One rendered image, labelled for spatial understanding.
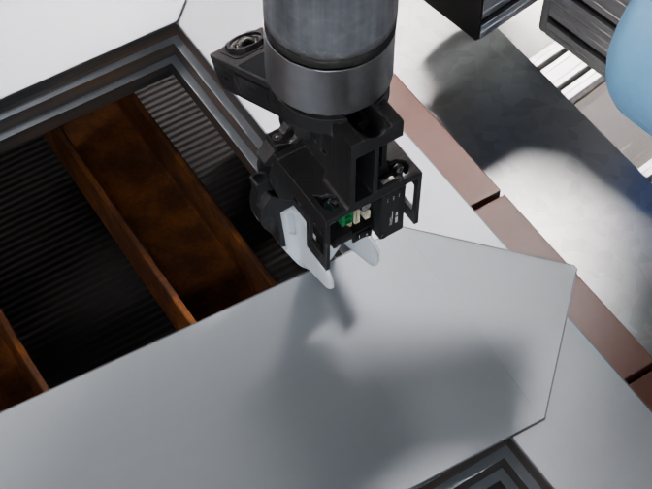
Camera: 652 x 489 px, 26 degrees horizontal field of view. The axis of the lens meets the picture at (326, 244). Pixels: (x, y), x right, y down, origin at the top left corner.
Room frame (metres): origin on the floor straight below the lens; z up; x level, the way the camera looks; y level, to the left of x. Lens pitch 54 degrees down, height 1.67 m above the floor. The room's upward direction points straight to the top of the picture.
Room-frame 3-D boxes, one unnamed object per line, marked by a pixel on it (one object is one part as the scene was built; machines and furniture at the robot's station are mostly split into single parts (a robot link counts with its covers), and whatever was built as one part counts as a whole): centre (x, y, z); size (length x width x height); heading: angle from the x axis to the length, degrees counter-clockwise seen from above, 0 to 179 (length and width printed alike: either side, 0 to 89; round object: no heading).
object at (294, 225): (0.55, 0.01, 0.90); 0.06 x 0.03 x 0.09; 33
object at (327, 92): (0.57, 0.00, 1.08); 0.08 x 0.08 x 0.05
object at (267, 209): (0.57, 0.03, 0.94); 0.05 x 0.02 x 0.09; 123
